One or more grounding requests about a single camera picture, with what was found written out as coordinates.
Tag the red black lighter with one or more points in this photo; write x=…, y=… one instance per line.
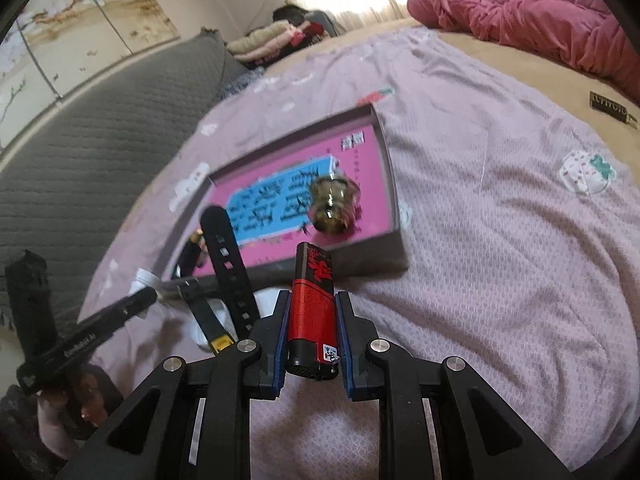
x=312, y=323

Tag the purple patterned bed sheet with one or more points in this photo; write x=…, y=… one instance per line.
x=522, y=236

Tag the pink blue book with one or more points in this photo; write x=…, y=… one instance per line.
x=268, y=200

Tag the small black rectangular object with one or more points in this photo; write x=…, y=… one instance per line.
x=612, y=108

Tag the person's left hand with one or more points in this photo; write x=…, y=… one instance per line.
x=79, y=404

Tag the dark cardboard box tray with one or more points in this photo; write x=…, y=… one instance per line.
x=379, y=254

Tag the grey quilted headboard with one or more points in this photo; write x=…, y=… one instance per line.
x=66, y=192

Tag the folded clothes pile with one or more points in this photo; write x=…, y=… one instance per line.
x=292, y=29

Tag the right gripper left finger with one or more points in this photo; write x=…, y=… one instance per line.
x=266, y=374

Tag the black yellow wristwatch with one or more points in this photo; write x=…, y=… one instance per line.
x=233, y=284

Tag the pink quilted duvet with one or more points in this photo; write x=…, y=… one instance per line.
x=582, y=34

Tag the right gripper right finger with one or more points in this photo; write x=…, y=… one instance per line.
x=363, y=379

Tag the gold metal bottle cap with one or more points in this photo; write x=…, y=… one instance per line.
x=334, y=204

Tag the small white pill bottle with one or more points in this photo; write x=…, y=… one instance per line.
x=171, y=299

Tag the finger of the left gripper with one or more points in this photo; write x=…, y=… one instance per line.
x=117, y=312

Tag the white earbuds case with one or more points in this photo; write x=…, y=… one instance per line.
x=266, y=300

